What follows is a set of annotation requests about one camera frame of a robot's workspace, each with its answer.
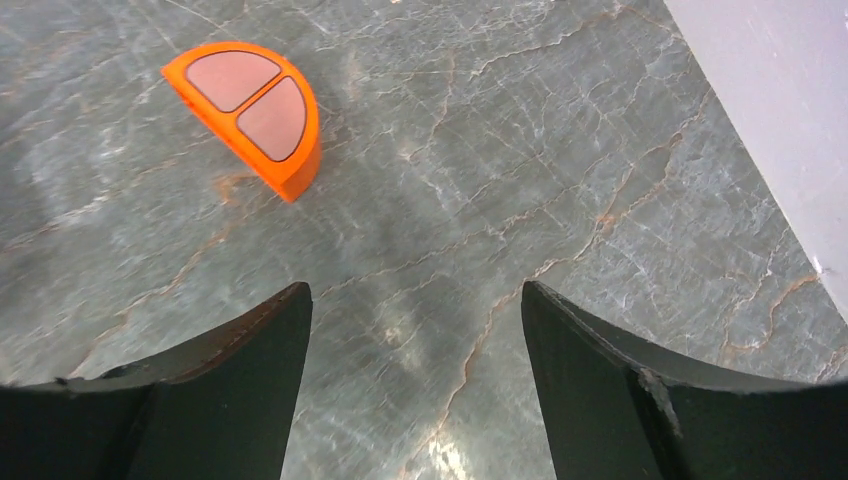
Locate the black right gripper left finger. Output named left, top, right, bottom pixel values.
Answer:
left=1, top=282, right=313, bottom=479

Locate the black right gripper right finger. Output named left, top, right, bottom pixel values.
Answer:
left=521, top=281, right=847, bottom=479

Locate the orange half round toy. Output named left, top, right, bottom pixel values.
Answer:
left=161, top=41, right=322, bottom=203

